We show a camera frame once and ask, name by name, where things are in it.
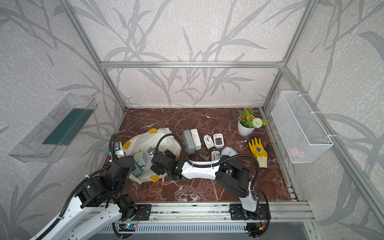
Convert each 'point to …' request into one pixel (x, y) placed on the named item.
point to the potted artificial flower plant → (247, 123)
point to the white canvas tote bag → (153, 140)
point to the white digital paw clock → (218, 140)
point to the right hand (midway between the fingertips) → (158, 157)
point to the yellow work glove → (259, 152)
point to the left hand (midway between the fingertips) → (128, 155)
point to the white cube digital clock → (215, 155)
